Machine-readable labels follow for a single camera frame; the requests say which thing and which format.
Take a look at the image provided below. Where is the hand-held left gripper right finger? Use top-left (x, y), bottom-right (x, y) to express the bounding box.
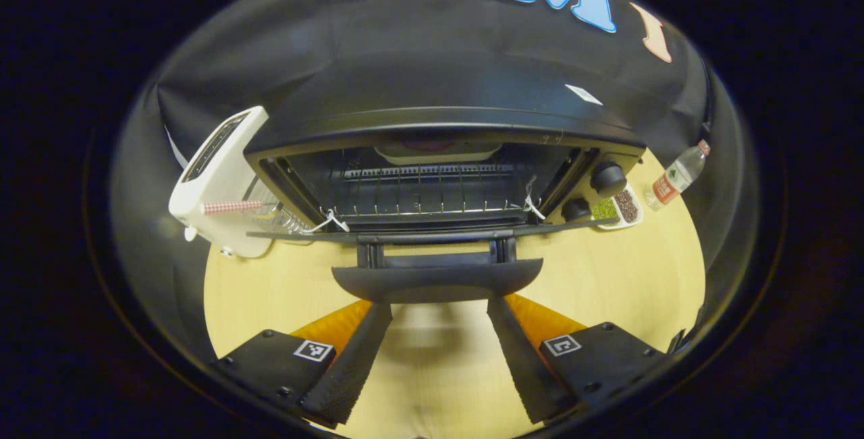
top-left (487, 293), bottom-right (666, 425)

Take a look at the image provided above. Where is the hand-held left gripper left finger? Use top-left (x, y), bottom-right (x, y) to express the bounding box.
top-left (215, 300), bottom-right (394, 427)

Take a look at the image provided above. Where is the square green-rimmed plate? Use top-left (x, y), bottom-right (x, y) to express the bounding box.
top-left (373, 141), bottom-right (504, 166)

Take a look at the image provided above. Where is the black electric oven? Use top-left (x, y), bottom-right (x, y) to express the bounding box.
top-left (244, 53), bottom-right (648, 305)

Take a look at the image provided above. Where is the clear glass container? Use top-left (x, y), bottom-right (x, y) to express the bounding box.
top-left (243, 176), bottom-right (313, 238)

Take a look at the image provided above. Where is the white divided dish of beans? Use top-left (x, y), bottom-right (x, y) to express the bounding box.
top-left (590, 182), bottom-right (645, 231)

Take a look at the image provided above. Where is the white toaster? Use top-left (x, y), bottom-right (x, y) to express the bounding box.
top-left (167, 105), bottom-right (285, 259)

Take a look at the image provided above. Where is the clear plastic water bottle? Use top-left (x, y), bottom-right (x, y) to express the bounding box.
top-left (644, 139), bottom-right (712, 213)

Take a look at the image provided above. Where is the black backdrop cloth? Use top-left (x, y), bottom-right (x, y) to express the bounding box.
top-left (111, 0), bottom-right (757, 332)

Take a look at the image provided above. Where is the oven wire rack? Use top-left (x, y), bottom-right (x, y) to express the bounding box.
top-left (333, 163), bottom-right (535, 219)

